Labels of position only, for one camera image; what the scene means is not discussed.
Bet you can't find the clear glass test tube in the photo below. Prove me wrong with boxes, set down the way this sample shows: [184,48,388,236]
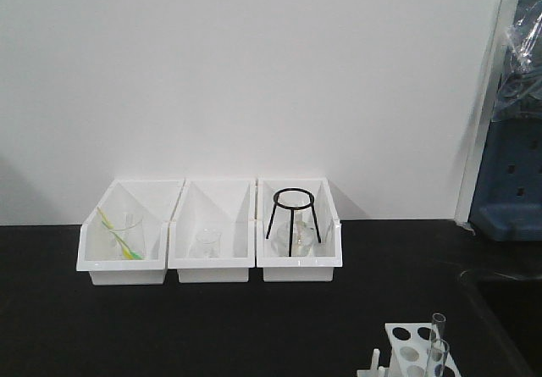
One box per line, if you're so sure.
[424,338,450,377]
[429,313,446,347]

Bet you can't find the white test tube rack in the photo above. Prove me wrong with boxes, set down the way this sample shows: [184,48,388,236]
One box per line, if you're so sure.
[356,322,462,377]

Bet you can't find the blue-grey pegboard drying rack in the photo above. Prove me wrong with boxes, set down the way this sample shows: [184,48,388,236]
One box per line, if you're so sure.
[467,0,542,242]

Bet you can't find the clear glass flask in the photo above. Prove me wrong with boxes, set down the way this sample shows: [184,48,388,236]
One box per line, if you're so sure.
[271,213,318,257]

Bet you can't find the white right storage bin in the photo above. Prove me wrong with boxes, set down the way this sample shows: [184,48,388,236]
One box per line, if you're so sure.
[256,178,343,282]

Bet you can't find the white storage bin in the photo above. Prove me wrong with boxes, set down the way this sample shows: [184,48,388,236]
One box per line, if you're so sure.
[256,178,343,282]
[168,179,257,283]
[76,179,185,286]

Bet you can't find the white middle storage bin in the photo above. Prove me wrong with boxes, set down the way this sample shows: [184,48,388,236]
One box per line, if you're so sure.
[168,179,257,283]

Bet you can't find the clear glass beaker middle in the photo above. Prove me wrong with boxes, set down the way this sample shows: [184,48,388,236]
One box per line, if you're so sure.
[189,228,222,258]

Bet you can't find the clear glass beaker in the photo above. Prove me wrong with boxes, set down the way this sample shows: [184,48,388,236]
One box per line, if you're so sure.
[114,213,146,260]
[189,228,222,258]

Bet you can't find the clear glass beaker left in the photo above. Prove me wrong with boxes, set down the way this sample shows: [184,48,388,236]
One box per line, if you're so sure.
[114,213,146,260]

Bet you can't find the white left storage bin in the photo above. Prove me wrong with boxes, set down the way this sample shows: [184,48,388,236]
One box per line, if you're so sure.
[76,179,185,286]

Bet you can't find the yellow-green stirring rod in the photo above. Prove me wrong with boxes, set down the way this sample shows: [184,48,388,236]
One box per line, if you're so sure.
[97,208,143,260]

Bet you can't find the clear plastic bag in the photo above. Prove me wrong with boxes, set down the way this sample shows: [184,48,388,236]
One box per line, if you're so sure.
[492,0,541,121]

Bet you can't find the black lab sink basin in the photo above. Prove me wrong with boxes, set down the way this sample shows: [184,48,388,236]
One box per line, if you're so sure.
[458,269,541,376]

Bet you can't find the black wire tripod stand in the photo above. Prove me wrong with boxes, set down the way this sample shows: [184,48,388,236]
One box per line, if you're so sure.
[266,187,322,246]

